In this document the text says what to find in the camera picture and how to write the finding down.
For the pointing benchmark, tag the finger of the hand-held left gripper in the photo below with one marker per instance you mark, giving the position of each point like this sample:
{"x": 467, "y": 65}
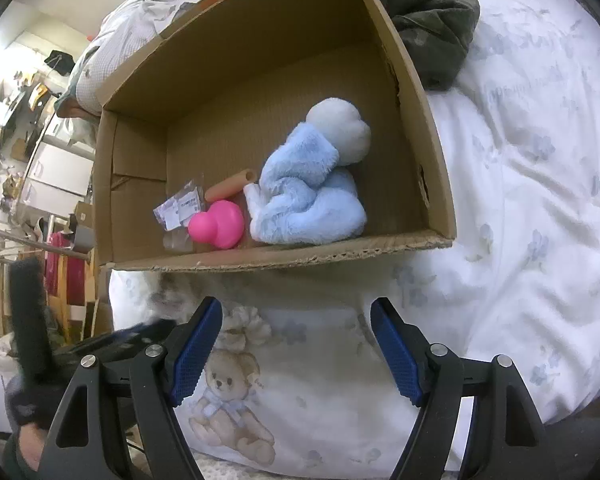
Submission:
{"x": 120, "y": 342}

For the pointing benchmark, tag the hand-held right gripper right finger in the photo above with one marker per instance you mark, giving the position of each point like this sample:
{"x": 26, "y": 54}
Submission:
{"x": 395, "y": 355}

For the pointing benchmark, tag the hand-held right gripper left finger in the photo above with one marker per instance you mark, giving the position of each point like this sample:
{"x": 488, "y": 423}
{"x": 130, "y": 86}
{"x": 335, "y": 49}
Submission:
{"x": 195, "y": 355}

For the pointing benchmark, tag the cream scrunchie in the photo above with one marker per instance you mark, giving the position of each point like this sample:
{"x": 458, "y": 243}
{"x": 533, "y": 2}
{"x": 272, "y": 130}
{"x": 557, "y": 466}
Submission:
{"x": 245, "y": 327}

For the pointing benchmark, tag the pink heart toy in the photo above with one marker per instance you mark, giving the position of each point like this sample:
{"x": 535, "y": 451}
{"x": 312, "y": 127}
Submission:
{"x": 217, "y": 225}

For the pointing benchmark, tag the clear plastic packet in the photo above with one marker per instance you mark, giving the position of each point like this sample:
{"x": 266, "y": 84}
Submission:
{"x": 177, "y": 210}

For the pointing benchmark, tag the cardboard tube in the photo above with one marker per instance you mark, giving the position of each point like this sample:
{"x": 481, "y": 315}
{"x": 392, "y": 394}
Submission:
{"x": 230, "y": 186}

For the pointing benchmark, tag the blue plush toy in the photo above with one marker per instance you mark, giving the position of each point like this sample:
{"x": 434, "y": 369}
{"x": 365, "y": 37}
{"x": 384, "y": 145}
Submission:
{"x": 305, "y": 195}

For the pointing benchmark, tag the cardboard box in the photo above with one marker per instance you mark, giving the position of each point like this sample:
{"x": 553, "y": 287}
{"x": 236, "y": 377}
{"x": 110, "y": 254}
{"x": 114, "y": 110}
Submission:
{"x": 280, "y": 100}

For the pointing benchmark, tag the person's left forearm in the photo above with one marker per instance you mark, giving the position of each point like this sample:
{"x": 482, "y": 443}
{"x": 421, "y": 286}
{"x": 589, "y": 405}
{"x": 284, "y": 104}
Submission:
{"x": 27, "y": 452}

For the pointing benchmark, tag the wooden rack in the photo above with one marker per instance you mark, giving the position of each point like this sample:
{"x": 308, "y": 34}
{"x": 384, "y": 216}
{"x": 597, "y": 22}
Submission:
{"x": 75, "y": 320}

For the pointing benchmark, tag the red cloth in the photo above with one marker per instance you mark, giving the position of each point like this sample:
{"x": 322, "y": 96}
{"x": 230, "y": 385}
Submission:
{"x": 60, "y": 270}

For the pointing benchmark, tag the grey bin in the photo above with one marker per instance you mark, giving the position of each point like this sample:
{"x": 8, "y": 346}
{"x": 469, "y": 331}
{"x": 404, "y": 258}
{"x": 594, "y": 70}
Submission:
{"x": 82, "y": 235}

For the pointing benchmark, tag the white cabinet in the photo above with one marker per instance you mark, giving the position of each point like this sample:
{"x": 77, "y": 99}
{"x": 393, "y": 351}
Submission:
{"x": 55, "y": 170}

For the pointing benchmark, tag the white bear printed bed sheet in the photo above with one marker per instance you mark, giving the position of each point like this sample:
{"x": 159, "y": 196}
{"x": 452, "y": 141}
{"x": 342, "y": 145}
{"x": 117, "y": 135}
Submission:
{"x": 505, "y": 210}

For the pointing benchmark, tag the black hanging garment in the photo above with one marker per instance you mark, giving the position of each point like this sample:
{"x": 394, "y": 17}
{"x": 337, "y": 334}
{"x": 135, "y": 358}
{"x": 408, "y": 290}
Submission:
{"x": 60, "y": 58}

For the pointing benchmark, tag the white checked blanket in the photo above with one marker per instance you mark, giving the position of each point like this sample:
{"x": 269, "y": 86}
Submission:
{"x": 130, "y": 30}

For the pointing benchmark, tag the camouflage cloth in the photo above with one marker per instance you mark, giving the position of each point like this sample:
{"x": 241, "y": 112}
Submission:
{"x": 430, "y": 20}

